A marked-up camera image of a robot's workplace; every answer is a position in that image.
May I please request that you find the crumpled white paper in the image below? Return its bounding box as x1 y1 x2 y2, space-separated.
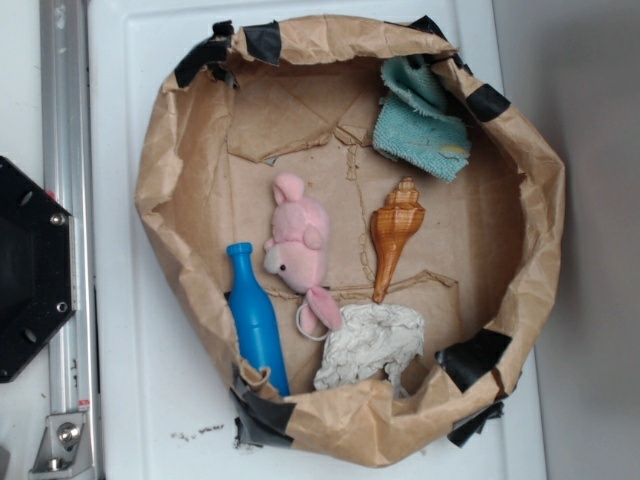
313 303 425 398

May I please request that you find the blue plastic bottle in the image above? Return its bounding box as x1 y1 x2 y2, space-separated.
226 242 290 396

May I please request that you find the light blue terry cloth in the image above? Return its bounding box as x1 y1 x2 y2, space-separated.
373 55 471 183

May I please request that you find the brown conch seashell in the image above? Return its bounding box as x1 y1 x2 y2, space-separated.
370 177 426 303

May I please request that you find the aluminium extrusion rail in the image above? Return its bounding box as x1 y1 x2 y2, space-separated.
39 1 105 479

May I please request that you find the metal corner bracket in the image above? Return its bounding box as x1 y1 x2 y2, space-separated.
28 412 96 479

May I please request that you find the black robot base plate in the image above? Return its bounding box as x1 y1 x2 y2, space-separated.
0 157 74 383

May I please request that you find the brown paper bag bin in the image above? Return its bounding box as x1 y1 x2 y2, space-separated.
135 15 565 467

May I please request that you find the pink plush pig toy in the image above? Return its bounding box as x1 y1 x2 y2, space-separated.
264 172 342 341

